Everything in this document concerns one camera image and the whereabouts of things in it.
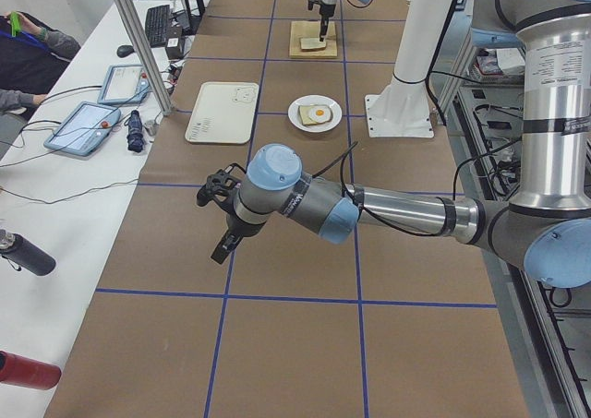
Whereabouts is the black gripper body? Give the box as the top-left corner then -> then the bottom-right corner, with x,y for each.
320,3 -> 334,19
223,215 -> 265,247

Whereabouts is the bread slice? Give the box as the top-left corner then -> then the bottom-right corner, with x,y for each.
298,104 -> 332,126
299,37 -> 327,52

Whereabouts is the white round plate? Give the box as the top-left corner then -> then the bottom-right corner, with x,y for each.
288,95 -> 343,133

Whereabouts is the wooden cutting board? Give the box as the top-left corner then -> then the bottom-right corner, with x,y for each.
289,21 -> 338,59

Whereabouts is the fried egg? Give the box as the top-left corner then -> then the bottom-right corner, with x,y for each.
308,106 -> 332,124

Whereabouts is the cream bear tray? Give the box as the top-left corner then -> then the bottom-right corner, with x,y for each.
185,81 -> 259,145

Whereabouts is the folded dark umbrella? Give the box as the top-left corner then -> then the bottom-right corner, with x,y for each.
127,110 -> 145,153

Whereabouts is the small black box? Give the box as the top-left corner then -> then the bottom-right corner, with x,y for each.
165,37 -> 185,60

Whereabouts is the black keyboard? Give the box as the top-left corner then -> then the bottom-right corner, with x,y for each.
144,5 -> 171,47

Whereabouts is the near teach pendant tablet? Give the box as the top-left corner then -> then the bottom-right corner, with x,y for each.
43,102 -> 121,157

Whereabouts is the teach pendant tablet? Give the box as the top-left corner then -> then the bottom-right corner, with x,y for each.
43,102 -> 121,157
97,65 -> 151,106

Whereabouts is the far teach pendant tablet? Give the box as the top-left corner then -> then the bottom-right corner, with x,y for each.
97,65 -> 151,106

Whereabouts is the black computer mouse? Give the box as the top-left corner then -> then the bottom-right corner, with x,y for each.
116,44 -> 135,58

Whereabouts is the black bottle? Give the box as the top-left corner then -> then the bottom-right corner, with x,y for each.
1,229 -> 56,276

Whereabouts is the red bottle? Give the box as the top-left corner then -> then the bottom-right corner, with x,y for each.
1,351 -> 62,390

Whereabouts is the seated person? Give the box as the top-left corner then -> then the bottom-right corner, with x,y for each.
1,12 -> 80,120

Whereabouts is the green handheld tool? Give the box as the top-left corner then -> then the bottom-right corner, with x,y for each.
8,11 -> 22,38

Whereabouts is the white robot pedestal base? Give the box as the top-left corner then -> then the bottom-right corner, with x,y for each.
365,0 -> 456,138

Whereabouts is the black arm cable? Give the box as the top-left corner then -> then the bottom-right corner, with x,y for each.
311,140 -> 456,238

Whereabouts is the aluminium frame post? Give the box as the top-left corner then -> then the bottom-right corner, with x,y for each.
114,0 -> 173,116

